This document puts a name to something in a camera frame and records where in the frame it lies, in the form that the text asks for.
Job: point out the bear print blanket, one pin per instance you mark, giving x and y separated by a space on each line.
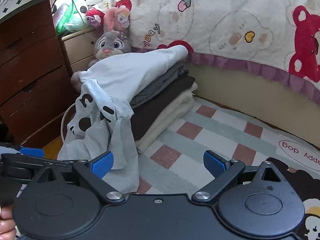
212 17

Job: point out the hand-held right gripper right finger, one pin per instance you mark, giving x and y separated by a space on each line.
213 162

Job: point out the pink plush toy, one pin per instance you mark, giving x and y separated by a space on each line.
112 17

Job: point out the grey folded garment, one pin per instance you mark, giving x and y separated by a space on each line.
160 85

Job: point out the dark wooden dresser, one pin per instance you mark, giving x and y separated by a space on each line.
30 67

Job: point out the light wooden nightstand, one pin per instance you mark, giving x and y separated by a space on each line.
77 47

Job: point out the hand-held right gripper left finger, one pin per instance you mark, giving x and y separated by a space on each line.
102 164

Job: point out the red plush toy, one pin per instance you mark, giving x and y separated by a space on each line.
93 15

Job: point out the person's left hand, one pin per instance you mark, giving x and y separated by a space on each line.
6 221

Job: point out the grey bunny plush toy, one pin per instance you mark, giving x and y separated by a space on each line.
110 45

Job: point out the green plastic bag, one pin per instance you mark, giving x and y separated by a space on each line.
72 22

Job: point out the checked mat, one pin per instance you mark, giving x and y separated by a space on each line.
200 145

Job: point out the cream folded garment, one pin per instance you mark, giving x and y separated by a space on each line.
170 122

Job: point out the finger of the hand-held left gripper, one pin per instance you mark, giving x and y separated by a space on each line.
32 152

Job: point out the light grey printed shirt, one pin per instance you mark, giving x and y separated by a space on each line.
100 130

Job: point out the white folded garment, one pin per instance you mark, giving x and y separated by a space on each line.
130 72

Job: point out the dark brown folded garment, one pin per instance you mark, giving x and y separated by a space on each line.
155 112

